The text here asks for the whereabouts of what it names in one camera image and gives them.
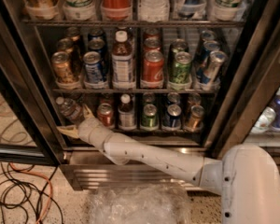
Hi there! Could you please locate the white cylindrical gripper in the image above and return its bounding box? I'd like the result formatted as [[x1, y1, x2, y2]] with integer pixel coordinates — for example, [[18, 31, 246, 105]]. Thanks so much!
[[57, 104, 112, 149]]

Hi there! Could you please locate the clear water bottle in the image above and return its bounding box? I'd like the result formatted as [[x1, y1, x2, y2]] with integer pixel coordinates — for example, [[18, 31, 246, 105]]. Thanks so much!
[[138, 0, 170, 22], [55, 97, 84, 124]]

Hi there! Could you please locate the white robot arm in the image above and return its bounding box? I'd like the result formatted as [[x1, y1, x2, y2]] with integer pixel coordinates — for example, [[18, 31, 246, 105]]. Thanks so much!
[[58, 106, 280, 224]]

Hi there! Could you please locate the brown tea bottle bottom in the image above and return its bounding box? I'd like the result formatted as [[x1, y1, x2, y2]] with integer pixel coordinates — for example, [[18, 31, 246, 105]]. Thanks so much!
[[118, 93, 136, 130]]

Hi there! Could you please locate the brown tea bottle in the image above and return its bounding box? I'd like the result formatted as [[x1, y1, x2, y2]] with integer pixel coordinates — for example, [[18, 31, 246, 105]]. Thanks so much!
[[111, 30, 134, 83], [118, 93, 136, 130]]

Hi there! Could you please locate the left glass fridge door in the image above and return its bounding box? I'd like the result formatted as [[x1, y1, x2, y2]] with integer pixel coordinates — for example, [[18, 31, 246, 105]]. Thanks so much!
[[0, 16, 63, 166]]

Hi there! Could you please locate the glass fridge door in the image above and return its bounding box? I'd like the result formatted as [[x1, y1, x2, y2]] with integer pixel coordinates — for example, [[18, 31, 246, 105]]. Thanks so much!
[[203, 0, 280, 158], [0, 16, 63, 166]]

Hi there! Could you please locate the brown tea bottle middle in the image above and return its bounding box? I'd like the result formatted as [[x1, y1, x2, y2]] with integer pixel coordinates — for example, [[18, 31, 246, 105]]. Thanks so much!
[[111, 30, 134, 83]]

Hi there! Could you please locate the black fridge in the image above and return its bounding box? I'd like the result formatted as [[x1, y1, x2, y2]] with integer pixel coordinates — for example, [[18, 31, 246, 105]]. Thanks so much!
[[0, 0, 280, 190]]

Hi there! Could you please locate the white green bottle top left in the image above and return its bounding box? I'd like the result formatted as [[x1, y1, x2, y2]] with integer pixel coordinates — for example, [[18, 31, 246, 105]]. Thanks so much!
[[63, 0, 95, 21]]

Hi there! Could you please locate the white green bottle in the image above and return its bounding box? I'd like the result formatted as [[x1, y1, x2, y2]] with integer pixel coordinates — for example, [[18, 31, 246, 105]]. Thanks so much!
[[215, 0, 242, 21], [63, 0, 95, 21]]

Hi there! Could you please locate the red Coca-Cola bottle top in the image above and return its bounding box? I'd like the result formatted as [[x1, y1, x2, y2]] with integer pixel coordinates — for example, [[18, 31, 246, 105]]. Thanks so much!
[[102, 0, 132, 20]]

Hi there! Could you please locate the clear water bottle top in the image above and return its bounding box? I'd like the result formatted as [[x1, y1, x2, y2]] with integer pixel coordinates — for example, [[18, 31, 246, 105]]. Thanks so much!
[[138, 0, 170, 22]]

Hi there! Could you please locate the blue bottle top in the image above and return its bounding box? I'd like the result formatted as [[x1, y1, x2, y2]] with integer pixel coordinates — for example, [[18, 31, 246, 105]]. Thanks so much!
[[175, 0, 205, 18]]

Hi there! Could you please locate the right glass fridge door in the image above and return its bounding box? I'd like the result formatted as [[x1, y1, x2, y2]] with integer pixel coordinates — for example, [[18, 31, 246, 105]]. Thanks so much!
[[203, 0, 280, 158]]

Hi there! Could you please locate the white green bottle top right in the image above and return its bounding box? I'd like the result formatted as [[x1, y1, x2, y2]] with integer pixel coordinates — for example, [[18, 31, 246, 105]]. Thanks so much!
[[215, 0, 242, 21]]

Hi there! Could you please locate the orange soda can bottom front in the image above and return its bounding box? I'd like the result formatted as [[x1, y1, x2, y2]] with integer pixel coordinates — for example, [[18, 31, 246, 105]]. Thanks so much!
[[97, 103, 115, 128]]

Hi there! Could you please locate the blue Pepsi can middle front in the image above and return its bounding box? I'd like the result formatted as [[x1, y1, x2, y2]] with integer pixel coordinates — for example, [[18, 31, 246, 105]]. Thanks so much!
[[83, 51, 106, 84]]

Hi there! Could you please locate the gold can middle front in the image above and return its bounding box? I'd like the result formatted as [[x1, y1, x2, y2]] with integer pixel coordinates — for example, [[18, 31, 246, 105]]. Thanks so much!
[[51, 51, 78, 84]]

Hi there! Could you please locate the gold can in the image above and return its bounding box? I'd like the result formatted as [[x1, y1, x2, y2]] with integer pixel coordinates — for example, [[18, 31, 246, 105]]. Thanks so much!
[[51, 51, 78, 84], [186, 105, 204, 132], [57, 37, 81, 66]]

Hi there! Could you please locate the green can bottom front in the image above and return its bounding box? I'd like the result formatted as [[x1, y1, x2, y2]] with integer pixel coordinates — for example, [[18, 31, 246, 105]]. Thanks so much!
[[141, 104, 159, 130]]

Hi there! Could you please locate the clear plastic bag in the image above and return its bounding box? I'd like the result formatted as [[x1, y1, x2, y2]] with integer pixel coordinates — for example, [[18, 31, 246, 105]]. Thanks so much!
[[90, 184, 191, 224]]

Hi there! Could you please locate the red Coca-Cola can front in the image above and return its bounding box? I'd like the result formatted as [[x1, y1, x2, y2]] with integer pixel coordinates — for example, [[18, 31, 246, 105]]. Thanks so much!
[[142, 50, 164, 82]]

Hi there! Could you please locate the blue can bottom front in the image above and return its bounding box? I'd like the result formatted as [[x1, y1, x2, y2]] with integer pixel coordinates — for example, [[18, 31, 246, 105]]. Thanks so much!
[[162, 105, 181, 130]]

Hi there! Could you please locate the green soda can front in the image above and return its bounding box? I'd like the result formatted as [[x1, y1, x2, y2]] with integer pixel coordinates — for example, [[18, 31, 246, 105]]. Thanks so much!
[[169, 51, 192, 84]]

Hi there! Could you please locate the gold can bottom front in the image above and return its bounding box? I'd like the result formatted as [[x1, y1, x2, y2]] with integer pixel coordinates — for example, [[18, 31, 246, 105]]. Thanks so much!
[[186, 105, 204, 132]]

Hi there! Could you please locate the silver blue energy can front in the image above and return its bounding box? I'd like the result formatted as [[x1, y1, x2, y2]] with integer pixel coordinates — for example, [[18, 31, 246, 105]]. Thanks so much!
[[201, 50, 227, 89]]

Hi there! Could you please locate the orange cable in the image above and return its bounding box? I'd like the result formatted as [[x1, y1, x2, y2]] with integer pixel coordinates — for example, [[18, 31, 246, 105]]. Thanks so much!
[[7, 161, 54, 224]]

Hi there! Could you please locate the black cable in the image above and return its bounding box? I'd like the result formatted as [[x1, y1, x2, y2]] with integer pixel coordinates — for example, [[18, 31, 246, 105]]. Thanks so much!
[[0, 161, 64, 224]]

